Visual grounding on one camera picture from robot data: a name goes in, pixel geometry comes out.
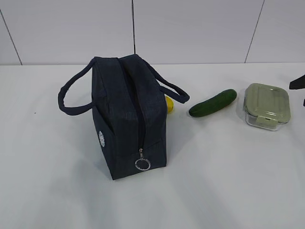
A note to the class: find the yellow lemon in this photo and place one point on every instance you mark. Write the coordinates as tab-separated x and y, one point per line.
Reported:
170	104

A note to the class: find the green cucumber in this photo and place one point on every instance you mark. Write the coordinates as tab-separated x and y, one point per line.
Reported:
214	104

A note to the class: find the dark blue lunch bag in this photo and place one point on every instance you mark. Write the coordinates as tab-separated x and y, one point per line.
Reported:
129	111

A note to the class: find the glass container green lid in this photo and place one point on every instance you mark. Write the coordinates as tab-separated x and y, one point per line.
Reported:
266	106

